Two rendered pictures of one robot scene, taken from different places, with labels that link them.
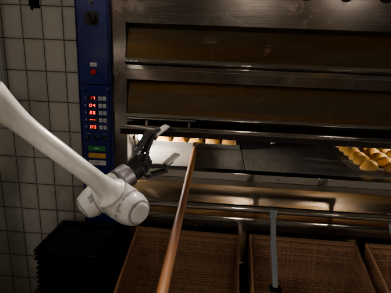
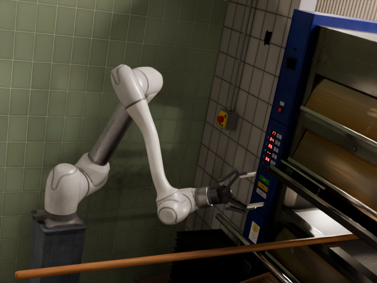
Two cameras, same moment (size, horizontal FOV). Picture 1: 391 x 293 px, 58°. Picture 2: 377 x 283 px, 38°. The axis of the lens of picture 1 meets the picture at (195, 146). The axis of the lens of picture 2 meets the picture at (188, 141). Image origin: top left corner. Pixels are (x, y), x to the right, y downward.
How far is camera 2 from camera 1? 156 cm
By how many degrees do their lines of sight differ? 54
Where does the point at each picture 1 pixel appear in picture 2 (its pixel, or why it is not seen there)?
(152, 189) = not seen: hidden behind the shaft
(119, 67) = (300, 112)
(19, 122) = (142, 126)
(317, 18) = not seen: outside the picture
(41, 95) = (250, 117)
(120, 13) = (314, 63)
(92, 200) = not seen: hidden behind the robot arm
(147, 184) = (292, 237)
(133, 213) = (160, 211)
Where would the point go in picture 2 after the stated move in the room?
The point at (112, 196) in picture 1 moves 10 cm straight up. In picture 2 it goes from (160, 195) to (164, 173)
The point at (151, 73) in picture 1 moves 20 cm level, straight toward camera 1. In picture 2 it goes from (320, 128) to (291, 129)
